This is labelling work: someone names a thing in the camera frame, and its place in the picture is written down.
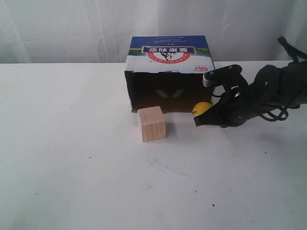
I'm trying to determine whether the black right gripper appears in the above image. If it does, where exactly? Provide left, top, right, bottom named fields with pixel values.
left=193, top=87, right=266, bottom=127

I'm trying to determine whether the yellow ball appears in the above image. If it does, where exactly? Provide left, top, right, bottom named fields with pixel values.
left=192, top=102, right=213, bottom=118

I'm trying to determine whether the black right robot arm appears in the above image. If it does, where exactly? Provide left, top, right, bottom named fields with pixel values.
left=194, top=60, right=307, bottom=127

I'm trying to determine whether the blue white cardboard box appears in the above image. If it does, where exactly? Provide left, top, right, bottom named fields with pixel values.
left=124, top=35, right=214, bottom=113

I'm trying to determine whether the light wooden cube block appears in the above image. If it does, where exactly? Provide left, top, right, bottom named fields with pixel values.
left=137, top=106, right=166, bottom=142

